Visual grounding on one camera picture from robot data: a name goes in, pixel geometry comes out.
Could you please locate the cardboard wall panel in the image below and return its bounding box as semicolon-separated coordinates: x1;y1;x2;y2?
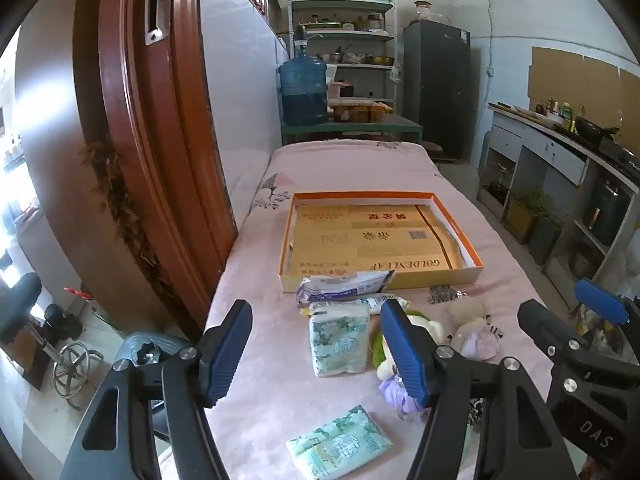
617;67;640;126
582;55;623;111
529;46;586;106

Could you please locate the gas stove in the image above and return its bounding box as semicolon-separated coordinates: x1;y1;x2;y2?
597;137;640;181

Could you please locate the metal shelf rack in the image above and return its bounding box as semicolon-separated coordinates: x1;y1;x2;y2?
289;0;398;111

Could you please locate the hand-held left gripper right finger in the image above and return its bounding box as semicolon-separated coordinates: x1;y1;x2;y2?
380;299;588;480

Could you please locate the row of food jars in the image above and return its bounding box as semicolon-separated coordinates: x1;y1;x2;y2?
327;100;396;123

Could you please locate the metal wire stand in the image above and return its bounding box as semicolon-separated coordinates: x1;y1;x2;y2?
52;342;103;401

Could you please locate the metal strike plate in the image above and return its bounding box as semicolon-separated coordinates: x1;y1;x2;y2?
143;0;172;46

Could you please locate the plush doll purple dress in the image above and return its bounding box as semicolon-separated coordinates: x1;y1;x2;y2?
369;309;447;425

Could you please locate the brown wooden door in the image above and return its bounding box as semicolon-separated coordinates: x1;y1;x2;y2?
72;0;238;331

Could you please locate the black wok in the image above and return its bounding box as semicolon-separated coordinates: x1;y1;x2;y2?
575;117;621;143

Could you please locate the green table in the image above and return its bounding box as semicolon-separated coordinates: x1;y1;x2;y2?
281;112;425;146

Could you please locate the white bedding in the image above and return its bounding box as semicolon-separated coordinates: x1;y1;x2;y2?
220;149;275;226

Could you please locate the blue water jug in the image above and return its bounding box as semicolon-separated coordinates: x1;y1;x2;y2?
277;25;329;126

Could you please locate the dark planter box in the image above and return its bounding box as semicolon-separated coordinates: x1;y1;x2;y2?
530;207;563;266

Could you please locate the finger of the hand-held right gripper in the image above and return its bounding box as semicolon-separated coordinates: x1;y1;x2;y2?
516;299;627;397
574;278;640;328

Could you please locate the grey gas cylinder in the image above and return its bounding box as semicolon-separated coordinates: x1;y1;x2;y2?
477;130;493;196

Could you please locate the large black pot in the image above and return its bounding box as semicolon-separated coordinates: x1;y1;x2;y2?
582;180;631;246

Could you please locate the black dumbbell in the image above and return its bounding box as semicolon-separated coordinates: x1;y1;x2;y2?
42;302;83;341

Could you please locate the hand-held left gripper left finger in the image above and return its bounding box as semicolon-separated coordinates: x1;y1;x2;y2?
60;300;253;480

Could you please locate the orange cardboard box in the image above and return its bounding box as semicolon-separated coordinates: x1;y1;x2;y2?
278;191;485;293

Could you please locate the yellow planter box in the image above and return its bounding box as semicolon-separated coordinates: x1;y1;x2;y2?
505;190;546;243

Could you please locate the thick green floral tissue pack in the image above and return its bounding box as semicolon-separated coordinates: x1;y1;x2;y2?
308;306;372;378

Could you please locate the grey kitchen counter cabinet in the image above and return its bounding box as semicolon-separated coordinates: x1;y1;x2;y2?
477;102;640;301

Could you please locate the plush toy pink dress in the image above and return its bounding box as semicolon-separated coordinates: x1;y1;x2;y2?
446;300;501;361

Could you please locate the group of condiment bottles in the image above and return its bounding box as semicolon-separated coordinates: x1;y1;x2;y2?
535;97;586;131

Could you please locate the glass jar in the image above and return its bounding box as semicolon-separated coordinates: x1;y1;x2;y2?
410;0;451;26

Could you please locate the purple white wipes packet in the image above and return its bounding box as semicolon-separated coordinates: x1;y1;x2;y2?
295;270;397;309

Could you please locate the dark refrigerator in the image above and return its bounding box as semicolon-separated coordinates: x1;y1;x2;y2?
403;20;472;161

